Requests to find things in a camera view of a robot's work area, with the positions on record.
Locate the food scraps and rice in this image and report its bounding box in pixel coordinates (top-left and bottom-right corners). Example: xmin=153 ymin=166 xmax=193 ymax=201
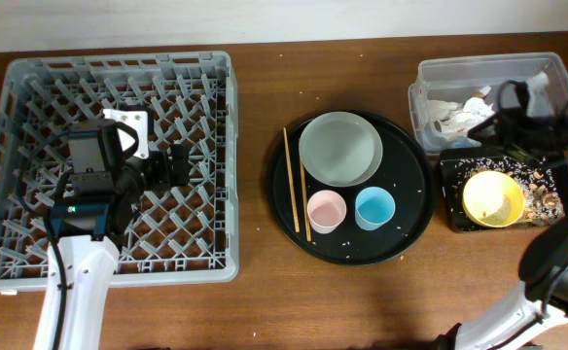
xmin=440 ymin=157 xmax=565 ymax=231

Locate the yellow bowl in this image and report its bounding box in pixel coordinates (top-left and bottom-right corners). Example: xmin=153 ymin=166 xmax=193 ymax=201
xmin=462 ymin=170 xmax=526 ymax=228

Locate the white paper napkin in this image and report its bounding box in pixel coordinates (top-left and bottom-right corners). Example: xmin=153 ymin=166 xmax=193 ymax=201
xmin=424 ymin=72 xmax=550 ymax=141

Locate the wooden chopstick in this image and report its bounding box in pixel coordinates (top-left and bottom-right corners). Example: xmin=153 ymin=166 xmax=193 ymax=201
xmin=299 ymin=144 xmax=312 ymax=242
xmin=282 ymin=127 xmax=300 ymax=233

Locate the pink cup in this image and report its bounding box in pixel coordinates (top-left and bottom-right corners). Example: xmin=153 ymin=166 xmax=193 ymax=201
xmin=306 ymin=190 xmax=347 ymax=234

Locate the grey round plate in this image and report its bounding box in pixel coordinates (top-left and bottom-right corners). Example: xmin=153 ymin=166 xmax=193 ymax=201
xmin=299 ymin=111 xmax=383 ymax=188

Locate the light blue cup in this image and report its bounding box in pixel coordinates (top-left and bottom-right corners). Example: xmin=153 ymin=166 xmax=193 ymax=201
xmin=355 ymin=187 xmax=396 ymax=231

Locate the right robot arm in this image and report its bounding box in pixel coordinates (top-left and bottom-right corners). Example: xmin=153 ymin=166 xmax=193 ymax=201
xmin=431 ymin=79 xmax=568 ymax=349

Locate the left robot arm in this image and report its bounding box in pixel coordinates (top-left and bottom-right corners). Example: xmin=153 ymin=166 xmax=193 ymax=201
xmin=34 ymin=104 xmax=190 ymax=349

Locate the grey plastic dishwasher rack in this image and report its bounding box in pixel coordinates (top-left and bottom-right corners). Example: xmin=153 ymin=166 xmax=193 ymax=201
xmin=0 ymin=52 xmax=239 ymax=294

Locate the clear plastic waste bin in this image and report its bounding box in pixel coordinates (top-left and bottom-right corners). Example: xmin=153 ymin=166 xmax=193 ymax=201
xmin=408 ymin=52 xmax=568 ymax=157

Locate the black rectangular tray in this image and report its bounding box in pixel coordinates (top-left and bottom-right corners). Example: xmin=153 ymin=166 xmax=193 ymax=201
xmin=438 ymin=148 xmax=568 ymax=232

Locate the round black serving tray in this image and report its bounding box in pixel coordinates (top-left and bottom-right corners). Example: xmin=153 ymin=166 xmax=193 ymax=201
xmin=265 ymin=110 xmax=436 ymax=265

